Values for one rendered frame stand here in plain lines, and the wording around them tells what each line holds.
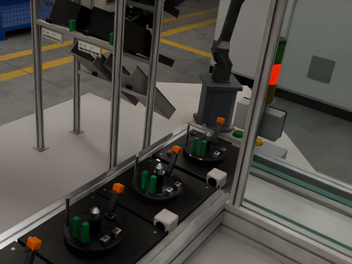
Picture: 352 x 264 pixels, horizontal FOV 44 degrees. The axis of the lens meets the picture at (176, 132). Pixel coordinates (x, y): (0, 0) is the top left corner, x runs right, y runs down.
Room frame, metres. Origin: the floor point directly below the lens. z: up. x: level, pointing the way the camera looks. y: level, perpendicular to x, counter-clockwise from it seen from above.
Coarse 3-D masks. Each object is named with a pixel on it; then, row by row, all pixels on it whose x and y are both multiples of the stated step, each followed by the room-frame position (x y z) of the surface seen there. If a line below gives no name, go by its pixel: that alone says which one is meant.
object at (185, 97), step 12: (156, 84) 2.00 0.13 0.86; (168, 84) 2.02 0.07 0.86; (180, 84) 2.04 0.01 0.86; (192, 84) 2.06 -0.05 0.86; (168, 96) 1.87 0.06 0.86; (180, 96) 1.88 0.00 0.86; (192, 96) 1.90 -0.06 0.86; (240, 96) 1.98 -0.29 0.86; (132, 108) 1.69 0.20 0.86; (144, 108) 1.70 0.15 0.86; (180, 108) 1.75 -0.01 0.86; (192, 108) 1.77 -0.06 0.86; (168, 120) 1.62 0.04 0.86; (180, 120) 1.63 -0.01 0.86; (192, 120) 1.64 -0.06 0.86
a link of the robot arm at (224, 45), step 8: (232, 0) 1.62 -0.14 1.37; (240, 0) 1.61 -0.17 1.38; (232, 8) 1.61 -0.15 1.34; (232, 16) 1.61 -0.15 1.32; (224, 24) 1.63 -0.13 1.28; (232, 24) 1.61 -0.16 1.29; (224, 32) 1.61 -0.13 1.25; (232, 32) 1.62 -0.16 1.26; (224, 40) 1.61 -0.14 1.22; (216, 48) 1.60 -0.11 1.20; (224, 48) 1.60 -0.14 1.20; (216, 56) 1.60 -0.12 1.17
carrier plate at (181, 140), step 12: (168, 144) 1.22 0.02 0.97; (180, 144) 1.23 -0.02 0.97; (228, 144) 1.27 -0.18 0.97; (156, 156) 1.14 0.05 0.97; (168, 156) 1.15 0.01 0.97; (180, 156) 1.16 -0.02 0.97; (228, 156) 1.19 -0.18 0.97; (180, 168) 1.09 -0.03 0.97; (192, 168) 1.10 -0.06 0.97; (204, 168) 1.11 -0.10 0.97; (216, 168) 1.11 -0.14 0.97; (228, 168) 1.12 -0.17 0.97; (204, 180) 1.05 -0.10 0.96; (228, 180) 1.08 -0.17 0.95
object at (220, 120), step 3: (219, 117) 1.25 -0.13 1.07; (219, 120) 1.25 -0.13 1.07; (222, 120) 1.24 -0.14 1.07; (216, 123) 1.23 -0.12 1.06; (219, 123) 1.24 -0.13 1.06; (222, 123) 1.25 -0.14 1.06; (216, 126) 1.25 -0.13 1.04; (219, 126) 1.24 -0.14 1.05; (216, 129) 1.24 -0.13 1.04; (219, 129) 1.24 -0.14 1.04; (216, 132) 1.24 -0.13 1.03; (213, 135) 1.24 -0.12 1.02; (216, 135) 1.23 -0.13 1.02; (213, 138) 1.23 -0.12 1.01; (216, 138) 1.23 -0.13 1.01
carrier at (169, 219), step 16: (144, 160) 1.11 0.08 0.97; (128, 176) 1.01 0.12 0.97; (144, 176) 0.93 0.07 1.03; (160, 176) 0.96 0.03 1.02; (176, 176) 1.01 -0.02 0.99; (96, 192) 0.92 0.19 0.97; (128, 192) 0.94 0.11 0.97; (144, 192) 0.92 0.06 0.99; (160, 192) 0.93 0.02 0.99; (176, 192) 0.94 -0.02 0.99; (192, 192) 0.98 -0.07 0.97; (208, 192) 0.98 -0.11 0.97; (128, 208) 0.87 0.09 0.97; (144, 208) 0.88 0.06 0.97; (160, 208) 0.89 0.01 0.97; (176, 208) 0.90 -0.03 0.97; (192, 208) 0.90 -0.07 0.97; (160, 224) 0.82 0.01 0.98; (176, 224) 0.84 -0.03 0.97
